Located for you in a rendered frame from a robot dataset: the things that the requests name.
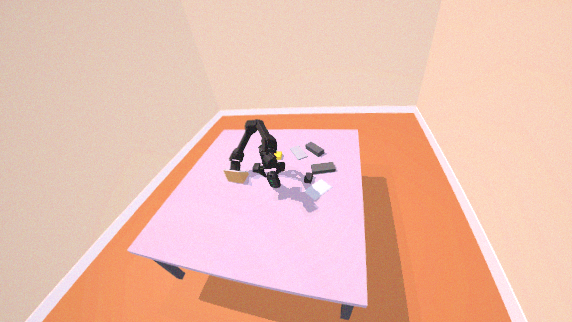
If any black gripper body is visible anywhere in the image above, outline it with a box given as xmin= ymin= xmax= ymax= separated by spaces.
xmin=252 ymin=160 xmax=285 ymax=173

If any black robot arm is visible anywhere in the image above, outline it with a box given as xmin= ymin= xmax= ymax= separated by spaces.
xmin=228 ymin=119 xmax=278 ymax=171

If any dark grey rounded unit with white label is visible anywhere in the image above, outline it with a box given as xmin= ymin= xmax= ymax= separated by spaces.
xmin=266 ymin=171 xmax=281 ymax=188

